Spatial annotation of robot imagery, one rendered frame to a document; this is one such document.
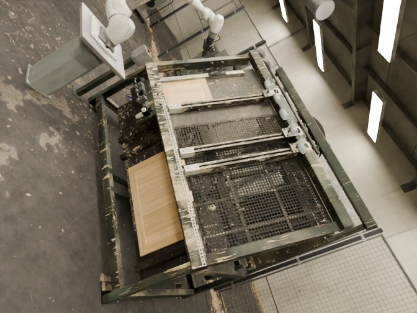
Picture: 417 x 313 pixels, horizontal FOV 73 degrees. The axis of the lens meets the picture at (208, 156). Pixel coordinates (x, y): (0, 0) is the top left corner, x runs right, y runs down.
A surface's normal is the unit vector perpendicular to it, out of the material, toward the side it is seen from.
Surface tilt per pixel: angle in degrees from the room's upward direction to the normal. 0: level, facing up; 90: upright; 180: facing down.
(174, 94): 60
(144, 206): 90
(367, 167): 90
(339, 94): 90
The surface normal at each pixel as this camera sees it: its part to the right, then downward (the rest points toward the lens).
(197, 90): 0.11, -0.55
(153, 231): -0.39, -0.40
